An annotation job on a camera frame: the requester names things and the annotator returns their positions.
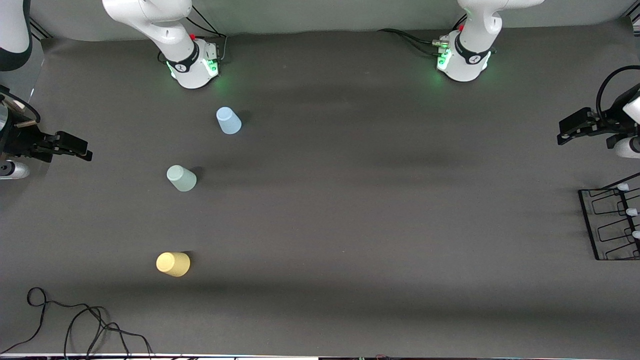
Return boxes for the black wire cup holder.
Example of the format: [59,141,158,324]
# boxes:
[578,172,640,261]

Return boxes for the pale green plastic cup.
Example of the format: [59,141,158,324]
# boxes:
[166,165,198,193]

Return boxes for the yellow plastic cup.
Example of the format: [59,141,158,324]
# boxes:
[155,251,191,278]

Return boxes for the light blue plastic cup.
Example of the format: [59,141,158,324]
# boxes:
[216,106,243,135]

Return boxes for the black left arm wrist cable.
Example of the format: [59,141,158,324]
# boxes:
[596,65,640,121]

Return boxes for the black arm wrist cable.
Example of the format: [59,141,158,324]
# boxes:
[0,85,35,113]
[596,65,640,121]

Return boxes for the black right arm wrist cable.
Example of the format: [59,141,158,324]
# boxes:
[0,85,35,113]

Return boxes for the thin black loose cable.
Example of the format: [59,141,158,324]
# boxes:
[0,287,153,357]

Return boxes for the black right arm base cables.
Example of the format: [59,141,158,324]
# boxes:
[187,5,228,63]

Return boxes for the black arm base cables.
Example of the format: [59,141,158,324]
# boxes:
[187,5,228,63]
[377,28,446,56]

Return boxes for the black left arm base cables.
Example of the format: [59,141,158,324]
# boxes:
[377,28,446,56]

